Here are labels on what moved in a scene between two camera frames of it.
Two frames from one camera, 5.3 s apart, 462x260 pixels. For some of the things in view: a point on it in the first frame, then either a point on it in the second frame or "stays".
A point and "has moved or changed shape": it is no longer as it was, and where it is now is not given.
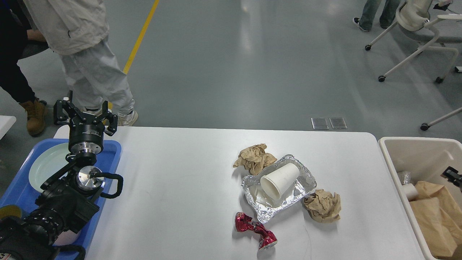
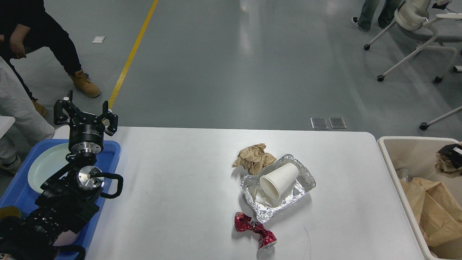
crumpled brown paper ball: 255,159 stays
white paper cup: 275,183 stays
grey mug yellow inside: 9,210 stays
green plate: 48,164 stays
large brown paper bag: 440,216 has moved or changed shape
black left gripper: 87,135 stays
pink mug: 66,237 stays
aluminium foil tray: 264,207 stays
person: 14,20 → 26,25
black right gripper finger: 453,176 → 452,154
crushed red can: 243,223 stays
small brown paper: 322,206 → 446,168
